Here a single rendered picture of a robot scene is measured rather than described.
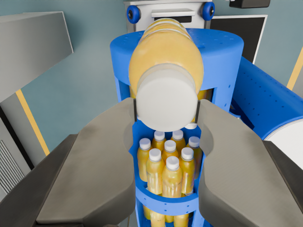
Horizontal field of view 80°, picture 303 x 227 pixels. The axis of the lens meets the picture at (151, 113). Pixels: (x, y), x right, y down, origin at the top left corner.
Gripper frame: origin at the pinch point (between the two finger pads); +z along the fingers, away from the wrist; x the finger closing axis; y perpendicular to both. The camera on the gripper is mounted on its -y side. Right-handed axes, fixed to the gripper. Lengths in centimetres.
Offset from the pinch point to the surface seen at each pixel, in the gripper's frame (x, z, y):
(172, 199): 3.6, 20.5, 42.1
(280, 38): 91, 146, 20
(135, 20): -7.9, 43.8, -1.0
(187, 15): 5.2, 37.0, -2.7
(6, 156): -152, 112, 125
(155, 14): -2.2, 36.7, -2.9
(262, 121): 37, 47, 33
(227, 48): 10.6, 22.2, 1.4
